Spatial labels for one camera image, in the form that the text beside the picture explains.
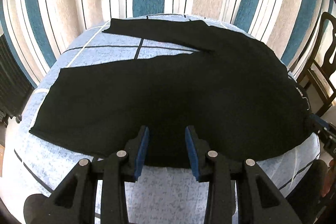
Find person's right hand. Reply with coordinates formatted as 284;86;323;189
321;159;335;197

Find black pants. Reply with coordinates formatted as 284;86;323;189
31;19;313;168

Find dark wooden chair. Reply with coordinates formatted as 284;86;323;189
297;12;335;117

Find person's black trouser leg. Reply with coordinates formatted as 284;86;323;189
286;160;335;223

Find dark radiator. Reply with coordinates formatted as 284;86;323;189
0;34;34;126

